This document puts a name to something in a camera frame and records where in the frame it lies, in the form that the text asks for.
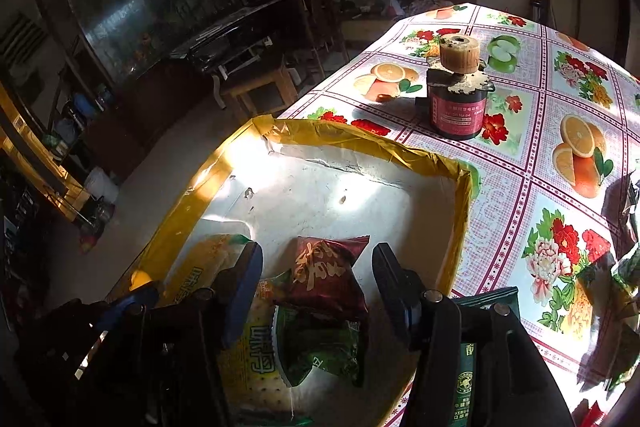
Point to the silver foil snack packet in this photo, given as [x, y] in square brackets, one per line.
[633, 202]

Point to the golden framed cabinet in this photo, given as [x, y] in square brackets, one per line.
[30, 147]

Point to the red-labelled motor with cork top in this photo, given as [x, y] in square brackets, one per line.
[457, 117]

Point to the dark green snack packet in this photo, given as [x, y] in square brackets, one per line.
[475, 357]

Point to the white box with yellow rim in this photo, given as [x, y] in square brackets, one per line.
[325, 197]

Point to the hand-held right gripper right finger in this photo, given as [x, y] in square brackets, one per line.
[400, 294]

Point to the light green snack packet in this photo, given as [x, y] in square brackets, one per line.
[320, 347]

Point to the dark red snack packet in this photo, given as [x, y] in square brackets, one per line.
[325, 277]

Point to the white bucket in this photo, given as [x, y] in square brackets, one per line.
[102, 187]

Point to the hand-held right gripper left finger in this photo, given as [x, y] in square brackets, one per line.
[240, 297]

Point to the wooden stool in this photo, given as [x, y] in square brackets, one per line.
[262, 79]

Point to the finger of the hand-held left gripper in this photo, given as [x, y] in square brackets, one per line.
[114, 313]

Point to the large cracker packet green ends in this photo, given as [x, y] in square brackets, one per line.
[250, 372]

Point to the green leaf-print snack packet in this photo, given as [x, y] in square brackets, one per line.
[627, 272]

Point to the white wall radiator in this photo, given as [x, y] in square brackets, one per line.
[20, 39]

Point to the black glass table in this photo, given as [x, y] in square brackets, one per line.
[225, 39]

